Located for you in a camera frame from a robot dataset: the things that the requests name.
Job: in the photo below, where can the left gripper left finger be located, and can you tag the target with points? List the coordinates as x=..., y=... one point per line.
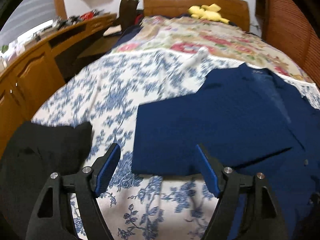
x=52, y=215

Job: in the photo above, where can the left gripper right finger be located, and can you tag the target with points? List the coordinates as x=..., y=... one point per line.
x=246, y=208

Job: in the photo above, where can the navy blue suit jacket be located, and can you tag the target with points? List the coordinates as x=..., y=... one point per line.
x=250, y=120

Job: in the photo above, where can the folded black garment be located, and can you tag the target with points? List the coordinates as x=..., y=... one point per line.
x=32, y=154

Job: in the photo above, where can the blue floral white bedsheet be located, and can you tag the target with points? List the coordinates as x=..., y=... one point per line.
x=107, y=94

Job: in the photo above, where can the long wooden desk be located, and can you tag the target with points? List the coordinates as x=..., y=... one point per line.
x=34, y=76

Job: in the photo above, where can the red floral beige blanket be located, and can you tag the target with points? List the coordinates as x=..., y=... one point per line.
x=188, y=35

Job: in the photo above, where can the wooden louvered wardrobe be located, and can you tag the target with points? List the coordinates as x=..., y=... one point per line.
x=292, y=44

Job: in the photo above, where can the red plastic basket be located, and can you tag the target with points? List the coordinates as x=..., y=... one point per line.
x=87, y=16

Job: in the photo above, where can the grey zebra window blind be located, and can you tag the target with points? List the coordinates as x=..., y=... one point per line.
x=29, y=14

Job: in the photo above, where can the yellow plush toy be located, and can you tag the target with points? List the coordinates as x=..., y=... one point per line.
x=205, y=12

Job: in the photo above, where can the dark wooden chair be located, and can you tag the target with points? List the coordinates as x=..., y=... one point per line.
x=126, y=18

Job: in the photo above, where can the wooden bed headboard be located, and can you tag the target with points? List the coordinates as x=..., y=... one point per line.
x=236, y=11

